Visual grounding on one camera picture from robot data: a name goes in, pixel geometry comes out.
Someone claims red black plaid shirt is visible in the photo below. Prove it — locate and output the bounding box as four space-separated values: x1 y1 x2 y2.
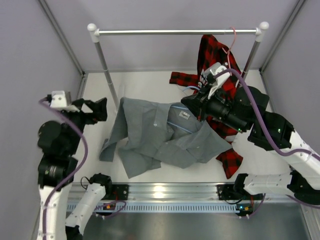
169 33 245 179

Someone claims silver white clothes rack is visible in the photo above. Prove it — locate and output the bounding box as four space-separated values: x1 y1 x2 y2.
87 21 270 110

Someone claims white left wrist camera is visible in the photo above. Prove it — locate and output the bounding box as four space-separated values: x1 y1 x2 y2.
49 90 80 112

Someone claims pink wire hanger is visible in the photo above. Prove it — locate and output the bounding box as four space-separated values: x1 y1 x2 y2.
222 26 237 69

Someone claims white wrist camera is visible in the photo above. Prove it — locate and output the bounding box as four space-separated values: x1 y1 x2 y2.
204 62 231 100
49 90 80 112

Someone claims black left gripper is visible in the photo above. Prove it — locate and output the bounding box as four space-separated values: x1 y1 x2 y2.
62 96 108 154

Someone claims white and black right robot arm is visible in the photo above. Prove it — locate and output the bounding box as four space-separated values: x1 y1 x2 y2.
181 86 320 208

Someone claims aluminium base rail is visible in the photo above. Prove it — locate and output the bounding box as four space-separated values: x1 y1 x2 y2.
67 181 293 201

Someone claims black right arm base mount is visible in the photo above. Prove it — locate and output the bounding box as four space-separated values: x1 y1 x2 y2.
216 184 243 201

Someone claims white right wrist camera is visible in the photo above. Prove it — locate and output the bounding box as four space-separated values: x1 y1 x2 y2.
204 62 231 100

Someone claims grey button shirt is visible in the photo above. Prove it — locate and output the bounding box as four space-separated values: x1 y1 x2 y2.
99 97 232 178

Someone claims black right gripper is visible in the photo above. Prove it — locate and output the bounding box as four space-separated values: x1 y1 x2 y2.
182 83 250 136

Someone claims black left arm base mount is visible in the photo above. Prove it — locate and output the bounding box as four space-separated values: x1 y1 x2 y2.
109 184 129 201

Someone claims slotted grey cable duct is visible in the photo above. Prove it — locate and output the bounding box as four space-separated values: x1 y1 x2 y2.
66 202 238 213

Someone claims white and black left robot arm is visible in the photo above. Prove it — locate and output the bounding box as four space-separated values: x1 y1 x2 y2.
37 94 113 240

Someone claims light blue wire hanger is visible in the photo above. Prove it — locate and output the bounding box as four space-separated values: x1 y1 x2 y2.
167 86 200 134

